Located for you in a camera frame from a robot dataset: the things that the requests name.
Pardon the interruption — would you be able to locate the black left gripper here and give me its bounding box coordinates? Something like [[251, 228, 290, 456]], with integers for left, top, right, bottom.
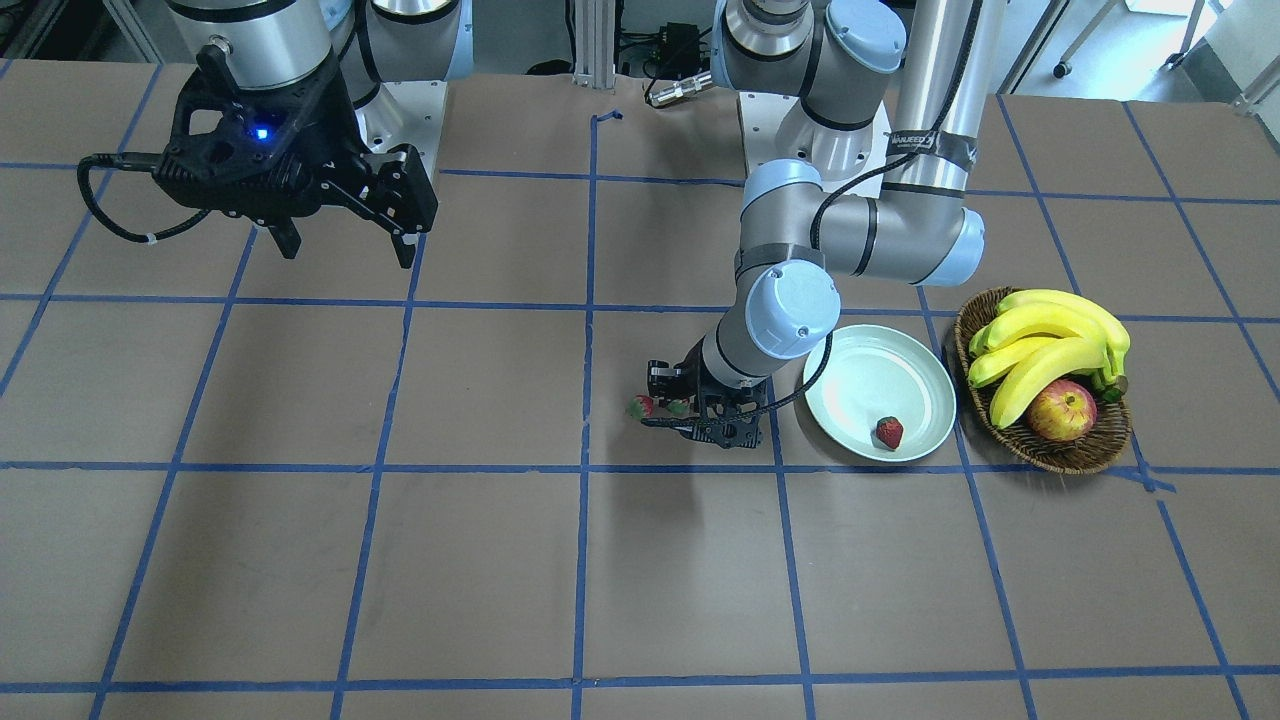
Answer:
[[646, 341, 765, 416]]

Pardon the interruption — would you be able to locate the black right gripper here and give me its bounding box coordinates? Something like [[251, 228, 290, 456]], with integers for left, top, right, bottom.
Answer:
[[152, 45, 439, 269]]

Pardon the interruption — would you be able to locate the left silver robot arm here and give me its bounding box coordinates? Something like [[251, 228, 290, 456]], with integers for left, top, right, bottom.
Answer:
[[646, 1, 1006, 433]]

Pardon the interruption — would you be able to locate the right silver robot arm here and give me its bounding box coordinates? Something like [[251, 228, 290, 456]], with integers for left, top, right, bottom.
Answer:
[[152, 1, 474, 269]]

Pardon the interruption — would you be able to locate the light green plate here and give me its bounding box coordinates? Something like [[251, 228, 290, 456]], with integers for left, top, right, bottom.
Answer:
[[805, 324, 957, 462]]

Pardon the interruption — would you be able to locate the yellow banana bunch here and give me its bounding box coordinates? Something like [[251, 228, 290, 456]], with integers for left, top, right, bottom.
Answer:
[[955, 288, 1132, 429]]

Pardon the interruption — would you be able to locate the red apple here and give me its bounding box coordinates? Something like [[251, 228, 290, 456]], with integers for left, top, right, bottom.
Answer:
[[1023, 379, 1098, 442]]

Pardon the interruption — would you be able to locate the wicker fruit basket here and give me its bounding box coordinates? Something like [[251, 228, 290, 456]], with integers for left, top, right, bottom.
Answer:
[[948, 286, 1132, 475]]

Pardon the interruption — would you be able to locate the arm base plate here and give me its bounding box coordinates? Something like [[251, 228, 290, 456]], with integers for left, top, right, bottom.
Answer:
[[739, 92, 891, 193], [355, 79, 449, 181]]

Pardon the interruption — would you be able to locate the aluminium frame post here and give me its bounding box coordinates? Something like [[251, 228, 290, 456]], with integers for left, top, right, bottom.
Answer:
[[570, 0, 617, 91]]

